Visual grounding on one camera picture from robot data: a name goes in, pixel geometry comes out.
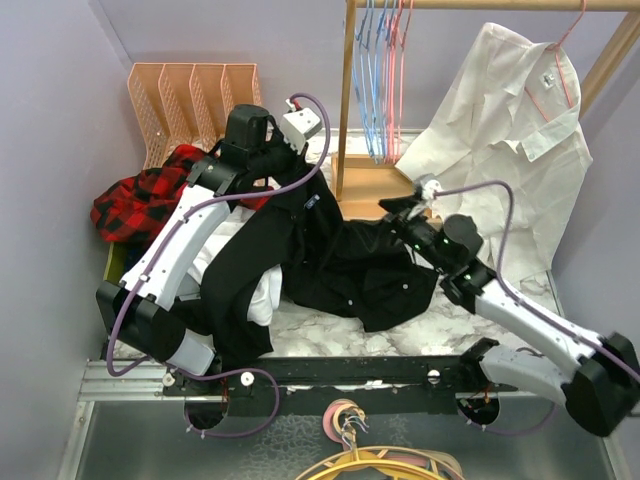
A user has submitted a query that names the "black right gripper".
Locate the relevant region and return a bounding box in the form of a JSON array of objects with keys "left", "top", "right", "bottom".
[{"left": 351, "top": 194, "right": 452, "bottom": 274}]

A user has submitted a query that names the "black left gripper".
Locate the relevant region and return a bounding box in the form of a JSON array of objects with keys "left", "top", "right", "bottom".
[{"left": 249, "top": 125, "right": 309, "bottom": 190}]

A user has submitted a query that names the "black button shirt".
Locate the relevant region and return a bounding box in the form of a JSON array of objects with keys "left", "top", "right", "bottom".
[{"left": 194, "top": 173, "right": 438, "bottom": 365}]

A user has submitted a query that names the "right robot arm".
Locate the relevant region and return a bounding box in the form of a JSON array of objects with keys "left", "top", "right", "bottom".
[{"left": 379, "top": 195, "right": 639, "bottom": 437}]

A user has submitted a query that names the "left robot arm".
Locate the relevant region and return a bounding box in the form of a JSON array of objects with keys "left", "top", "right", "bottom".
[{"left": 96, "top": 99, "right": 324, "bottom": 395}]

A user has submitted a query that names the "white hanging shirt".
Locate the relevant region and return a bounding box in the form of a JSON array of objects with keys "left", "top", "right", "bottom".
[{"left": 396, "top": 23, "right": 592, "bottom": 284}]

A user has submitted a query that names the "white crumpled shirt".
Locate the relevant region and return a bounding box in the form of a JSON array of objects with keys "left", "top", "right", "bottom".
[{"left": 177, "top": 217, "right": 283, "bottom": 326}]

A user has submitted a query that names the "blue hanger bundle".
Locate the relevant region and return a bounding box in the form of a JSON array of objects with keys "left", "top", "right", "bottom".
[{"left": 352, "top": 1, "right": 397, "bottom": 164}]

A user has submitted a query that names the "red black plaid shirt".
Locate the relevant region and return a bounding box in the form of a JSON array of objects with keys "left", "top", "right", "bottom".
[{"left": 89, "top": 143, "right": 276, "bottom": 245}]

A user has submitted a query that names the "pink hanger bundle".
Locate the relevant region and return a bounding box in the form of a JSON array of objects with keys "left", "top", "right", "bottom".
[{"left": 384, "top": 1, "right": 414, "bottom": 164}]

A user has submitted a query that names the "pink hanger pile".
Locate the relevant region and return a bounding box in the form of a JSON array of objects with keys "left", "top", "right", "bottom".
[{"left": 322, "top": 399, "right": 464, "bottom": 479}]

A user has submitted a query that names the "yellow hanger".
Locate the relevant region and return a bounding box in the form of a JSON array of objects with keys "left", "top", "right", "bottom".
[{"left": 297, "top": 435, "right": 440, "bottom": 479}]

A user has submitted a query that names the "pink hanger holding shirt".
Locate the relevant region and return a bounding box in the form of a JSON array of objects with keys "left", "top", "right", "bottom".
[{"left": 546, "top": 0, "right": 588, "bottom": 109}]

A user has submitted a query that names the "wooden clothes rack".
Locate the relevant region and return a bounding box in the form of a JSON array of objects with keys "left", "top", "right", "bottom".
[{"left": 331, "top": 0, "right": 639, "bottom": 220}]

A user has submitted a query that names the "peach file organizer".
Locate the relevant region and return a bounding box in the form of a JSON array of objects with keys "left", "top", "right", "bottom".
[{"left": 127, "top": 62, "right": 262, "bottom": 169}]

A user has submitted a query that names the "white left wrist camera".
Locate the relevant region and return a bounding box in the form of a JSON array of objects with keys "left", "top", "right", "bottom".
[{"left": 280, "top": 99, "right": 323, "bottom": 154}]

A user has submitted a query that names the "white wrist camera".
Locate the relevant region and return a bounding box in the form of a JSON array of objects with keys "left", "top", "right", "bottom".
[
  {"left": 408, "top": 174, "right": 441, "bottom": 220},
  {"left": 280, "top": 99, "right": 323, "bottom": 154}
]

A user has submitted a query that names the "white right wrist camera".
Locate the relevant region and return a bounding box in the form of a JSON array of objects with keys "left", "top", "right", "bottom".
[{"left": 408, "top": 174, "right": 441, "bottom": 220}]

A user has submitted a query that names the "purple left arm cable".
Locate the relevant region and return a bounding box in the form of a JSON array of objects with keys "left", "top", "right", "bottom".
[{"left": 105, "top": 92, "right": 331, "bottom": 440}]

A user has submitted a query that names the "black mounting rail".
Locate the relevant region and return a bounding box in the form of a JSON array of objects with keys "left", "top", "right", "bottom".
[{"left": 164, "top": 355, "right": 514, "bottom": 417}]

